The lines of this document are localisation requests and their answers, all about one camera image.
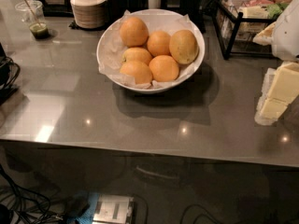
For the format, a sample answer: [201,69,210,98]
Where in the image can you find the silver device on floor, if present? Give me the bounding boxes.
[93,194,134,224]

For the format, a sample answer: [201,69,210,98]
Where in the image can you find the orange at bowl middle left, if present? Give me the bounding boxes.
[121,47,152,64]

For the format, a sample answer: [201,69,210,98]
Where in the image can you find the white paper bowl liner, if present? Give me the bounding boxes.
[98,9,198,90]

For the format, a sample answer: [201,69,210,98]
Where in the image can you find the black floor cables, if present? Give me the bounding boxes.
[0,165,64,224]

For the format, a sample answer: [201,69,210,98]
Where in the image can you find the black cables at left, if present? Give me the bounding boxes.
[0,43,21,105]

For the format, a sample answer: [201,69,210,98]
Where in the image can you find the wooden stir stick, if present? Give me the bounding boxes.
[23,0,41,27]

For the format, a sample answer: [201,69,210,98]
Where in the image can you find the black cup holder container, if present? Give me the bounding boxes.
[104,0,131,21]

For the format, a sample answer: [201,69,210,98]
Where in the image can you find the orange at bowl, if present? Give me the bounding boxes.
[121,47,152,64]
[120,61,152,85]
[120,17,149,47]
[149,55,179,82]
[147,31,170,57]

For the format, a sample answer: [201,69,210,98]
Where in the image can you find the orange at bowl centre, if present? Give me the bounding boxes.
[147,31,170,57]

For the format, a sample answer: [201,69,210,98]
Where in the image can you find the black wire rack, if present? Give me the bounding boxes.
[212,0,275,60]

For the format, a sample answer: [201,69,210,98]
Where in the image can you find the white ceramic bowl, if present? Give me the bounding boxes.
[95,8,206,95]

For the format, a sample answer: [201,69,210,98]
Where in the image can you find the orange at bowl front left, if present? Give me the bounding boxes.
[120,61,152,85]

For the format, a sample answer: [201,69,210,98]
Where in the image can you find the large yellowish orange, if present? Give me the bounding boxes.
[169,30,199,64]

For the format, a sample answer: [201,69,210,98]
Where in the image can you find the orange at bowl top left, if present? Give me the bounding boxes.
[120,17,149,47]

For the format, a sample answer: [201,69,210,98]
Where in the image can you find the orange at bowl front right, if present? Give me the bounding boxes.
[149,55,179,82]

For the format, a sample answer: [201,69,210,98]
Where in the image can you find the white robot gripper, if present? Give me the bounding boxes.
[253,0,299,125]

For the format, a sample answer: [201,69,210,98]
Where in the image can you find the stack of paper bowls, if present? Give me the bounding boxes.
[70,0,107,29]

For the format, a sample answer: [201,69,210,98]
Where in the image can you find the clear plastic cup green drink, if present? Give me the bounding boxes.
[15,0,50,40]

